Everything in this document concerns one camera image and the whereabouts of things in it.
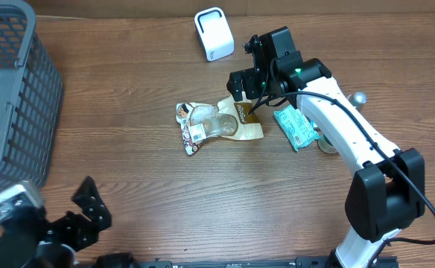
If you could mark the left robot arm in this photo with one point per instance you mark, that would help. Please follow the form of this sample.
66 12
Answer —
28 239

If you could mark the grey plastic mesh basket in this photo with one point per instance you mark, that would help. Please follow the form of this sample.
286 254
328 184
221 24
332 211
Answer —
31 96

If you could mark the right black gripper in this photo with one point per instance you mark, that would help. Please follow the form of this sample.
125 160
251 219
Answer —
251 81

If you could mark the white barcode scanner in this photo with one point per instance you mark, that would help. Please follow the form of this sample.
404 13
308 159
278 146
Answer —
214 33

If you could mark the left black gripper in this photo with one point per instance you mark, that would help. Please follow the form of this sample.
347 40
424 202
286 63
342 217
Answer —
75 227

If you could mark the brown snack packet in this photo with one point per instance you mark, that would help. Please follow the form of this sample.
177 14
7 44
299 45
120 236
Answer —
227 118

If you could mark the green lid white jar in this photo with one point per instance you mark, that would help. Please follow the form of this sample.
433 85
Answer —
325 145

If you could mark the yellow drink bottle silver cap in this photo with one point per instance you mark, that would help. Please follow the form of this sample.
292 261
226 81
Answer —
358 100

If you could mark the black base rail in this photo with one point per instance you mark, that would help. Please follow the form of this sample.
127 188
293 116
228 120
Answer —
300 262

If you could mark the light green wipes packet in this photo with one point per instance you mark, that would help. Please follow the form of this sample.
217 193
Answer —
296 127

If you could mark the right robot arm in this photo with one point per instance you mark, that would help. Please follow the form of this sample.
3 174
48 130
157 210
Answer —
388 184

